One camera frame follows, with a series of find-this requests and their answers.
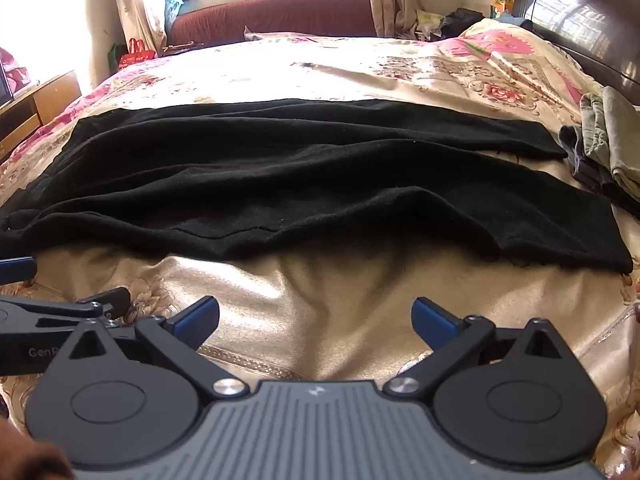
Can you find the floral satin bedspread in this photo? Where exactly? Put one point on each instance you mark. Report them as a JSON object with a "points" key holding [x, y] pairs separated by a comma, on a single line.
{"points": [[325, 310]]}

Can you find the green bag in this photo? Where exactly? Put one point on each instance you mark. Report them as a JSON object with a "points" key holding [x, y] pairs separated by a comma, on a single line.
{"points": [[114, 57]]}

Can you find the wooden cabinet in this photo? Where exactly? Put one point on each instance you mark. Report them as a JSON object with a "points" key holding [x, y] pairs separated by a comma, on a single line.
{"points": [[40, 105]]}

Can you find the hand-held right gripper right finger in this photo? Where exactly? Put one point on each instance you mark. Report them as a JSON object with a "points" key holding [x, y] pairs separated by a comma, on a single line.
{"points": [[431, 317]]}

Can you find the pink cloth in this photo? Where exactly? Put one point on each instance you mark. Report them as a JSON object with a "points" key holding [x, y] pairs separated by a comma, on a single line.
{"points": [[15, 67]]}

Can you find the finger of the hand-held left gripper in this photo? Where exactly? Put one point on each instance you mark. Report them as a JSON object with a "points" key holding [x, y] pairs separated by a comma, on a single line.
{"points": [[17, 269], [114, 301]]}

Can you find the black clothes heap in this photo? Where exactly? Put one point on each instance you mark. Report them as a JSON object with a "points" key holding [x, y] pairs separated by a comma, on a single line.
{"points": [[460, 24]]}

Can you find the white crumpled cloth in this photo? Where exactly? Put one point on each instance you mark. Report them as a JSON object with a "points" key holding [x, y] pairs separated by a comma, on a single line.
{"points": [[429, 25]]}

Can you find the white floral cloth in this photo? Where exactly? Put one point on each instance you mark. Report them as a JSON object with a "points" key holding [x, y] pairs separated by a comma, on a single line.
{"points": [[280, 35]]}

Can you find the grey-green folded clothes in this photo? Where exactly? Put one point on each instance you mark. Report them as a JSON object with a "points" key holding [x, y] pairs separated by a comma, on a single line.
{"points": [[617, 135]]}

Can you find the blue patterned bag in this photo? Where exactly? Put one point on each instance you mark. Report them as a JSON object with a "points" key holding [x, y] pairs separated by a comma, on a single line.
{"points": [[174, 10]]}

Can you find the red shopping bag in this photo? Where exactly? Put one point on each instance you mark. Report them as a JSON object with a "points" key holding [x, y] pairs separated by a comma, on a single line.
{"points": [[136, 55]]}

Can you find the black pants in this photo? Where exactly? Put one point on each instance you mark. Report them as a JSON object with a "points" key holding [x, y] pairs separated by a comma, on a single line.
{"points": [[310, 180]]}

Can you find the dark wooden headboard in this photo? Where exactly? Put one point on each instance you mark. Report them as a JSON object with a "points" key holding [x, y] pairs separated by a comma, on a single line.
{"points": [[585, 20]]}

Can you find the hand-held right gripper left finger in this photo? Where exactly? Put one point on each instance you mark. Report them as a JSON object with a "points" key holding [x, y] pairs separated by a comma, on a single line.
{"points": [[197, 316]]}

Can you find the maroon sofa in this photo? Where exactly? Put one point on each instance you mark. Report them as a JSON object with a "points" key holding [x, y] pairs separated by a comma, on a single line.
{"points": [[280, 15]]}

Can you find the dark folded garment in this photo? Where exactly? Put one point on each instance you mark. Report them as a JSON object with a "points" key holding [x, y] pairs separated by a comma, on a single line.
{"points": [[582, 165]]}

